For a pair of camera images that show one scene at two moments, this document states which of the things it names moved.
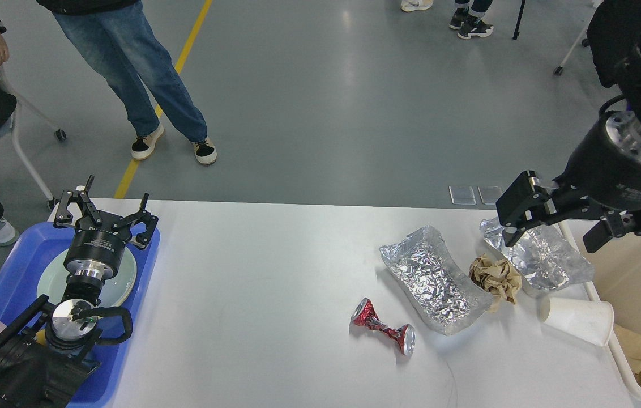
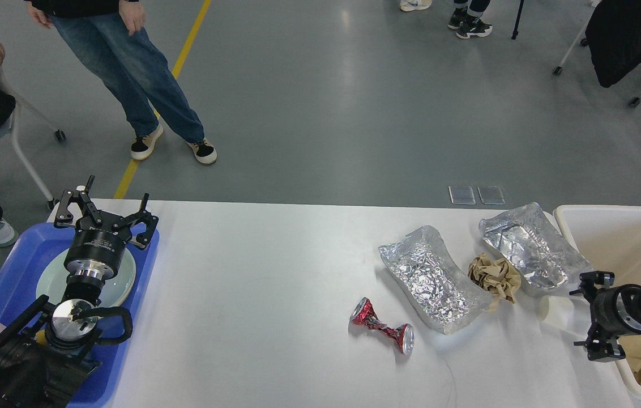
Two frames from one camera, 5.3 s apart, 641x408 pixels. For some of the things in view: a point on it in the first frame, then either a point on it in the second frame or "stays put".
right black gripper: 624,168 -> 615,311
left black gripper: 95,251 stays put
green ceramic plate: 54,277 stays put
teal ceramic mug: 41,338 stays put
